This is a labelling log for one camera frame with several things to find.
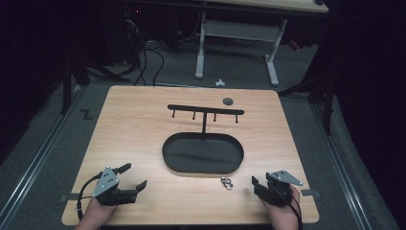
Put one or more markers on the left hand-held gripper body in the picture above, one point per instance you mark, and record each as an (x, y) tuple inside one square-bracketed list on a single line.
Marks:
[(107, 185)]

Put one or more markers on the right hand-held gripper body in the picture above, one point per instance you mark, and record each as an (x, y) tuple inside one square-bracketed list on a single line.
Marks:
[(281, 187)]

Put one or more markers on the black hook rack with tray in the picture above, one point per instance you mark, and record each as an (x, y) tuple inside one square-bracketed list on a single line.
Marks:
[(203, 154)]

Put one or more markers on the person's right hand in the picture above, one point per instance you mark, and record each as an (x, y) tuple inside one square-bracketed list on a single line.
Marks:
[(282, 215)]

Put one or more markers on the person's left hand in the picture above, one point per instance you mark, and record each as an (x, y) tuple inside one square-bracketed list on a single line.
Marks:
[(95, 214)]

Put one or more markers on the grey tape tab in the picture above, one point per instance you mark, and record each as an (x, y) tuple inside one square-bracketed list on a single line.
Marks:
[(68, 197), (311, 193)]

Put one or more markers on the black round table grommet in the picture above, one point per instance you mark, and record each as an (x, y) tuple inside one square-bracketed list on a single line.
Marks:
[(228, 101)]

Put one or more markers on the black metal stand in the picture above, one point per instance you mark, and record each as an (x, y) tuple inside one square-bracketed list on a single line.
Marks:
[(66, 86), (327, 105)]

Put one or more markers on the small white floor object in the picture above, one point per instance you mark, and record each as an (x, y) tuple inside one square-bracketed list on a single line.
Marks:
[(220, 83)]

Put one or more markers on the small red object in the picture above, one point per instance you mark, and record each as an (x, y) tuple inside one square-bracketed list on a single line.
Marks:
[(294, 45)]

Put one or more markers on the white desk with metal legs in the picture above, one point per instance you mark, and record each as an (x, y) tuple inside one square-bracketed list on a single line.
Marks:
[(242, 30)]

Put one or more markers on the metal floor rail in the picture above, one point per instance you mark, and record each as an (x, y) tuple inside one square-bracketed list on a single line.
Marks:
[(35, 163), (343, 169)]

